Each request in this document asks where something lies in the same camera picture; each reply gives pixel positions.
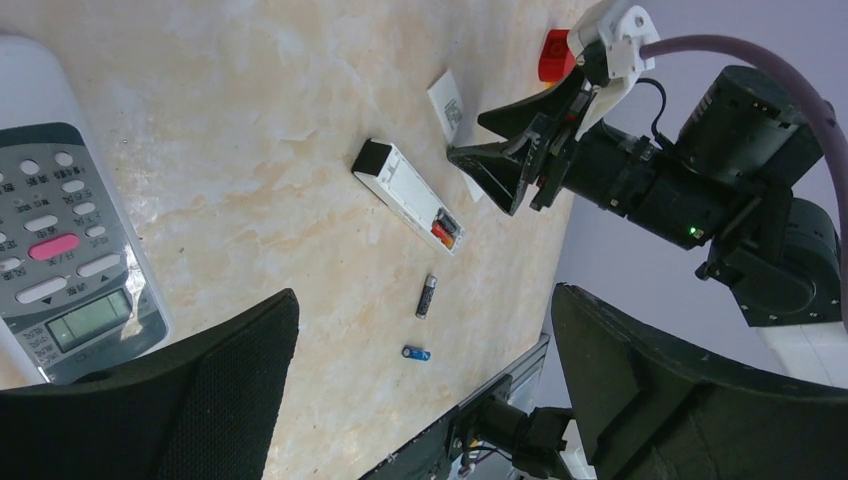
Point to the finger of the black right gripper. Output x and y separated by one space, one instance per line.
510 121
502 170

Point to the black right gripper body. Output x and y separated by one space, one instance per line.
565 163

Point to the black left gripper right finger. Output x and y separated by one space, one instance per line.
649 405

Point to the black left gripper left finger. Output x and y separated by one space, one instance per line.
202 408

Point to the white remote battery cover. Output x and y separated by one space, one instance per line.
446 100

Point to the red AAA battery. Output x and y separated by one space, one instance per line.
443 235

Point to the black silver AAA battery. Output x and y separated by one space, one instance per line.
426 296

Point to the grey remote control with buttons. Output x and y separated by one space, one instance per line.
78 294

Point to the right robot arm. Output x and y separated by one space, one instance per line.
726 182

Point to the red oval toy block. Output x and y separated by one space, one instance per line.
556 60

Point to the blue AAA battery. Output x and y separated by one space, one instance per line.
415 353

